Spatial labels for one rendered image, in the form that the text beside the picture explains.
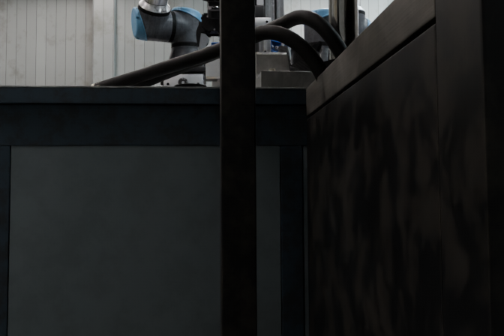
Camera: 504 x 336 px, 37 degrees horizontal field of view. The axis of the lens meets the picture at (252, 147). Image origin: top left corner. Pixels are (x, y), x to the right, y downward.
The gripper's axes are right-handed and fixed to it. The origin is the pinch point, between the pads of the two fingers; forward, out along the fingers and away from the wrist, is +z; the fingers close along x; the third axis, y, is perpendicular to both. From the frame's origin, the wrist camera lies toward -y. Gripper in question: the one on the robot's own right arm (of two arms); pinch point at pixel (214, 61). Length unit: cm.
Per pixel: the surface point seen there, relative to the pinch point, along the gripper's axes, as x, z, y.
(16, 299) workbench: 44, 61, -47
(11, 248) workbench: 45, 50, -47
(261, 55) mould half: -11.2, 2.9, -23.1
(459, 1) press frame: -17, 23, -148
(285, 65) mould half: -17.3, 5.4, -23.4
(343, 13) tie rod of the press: -24, 3, -66
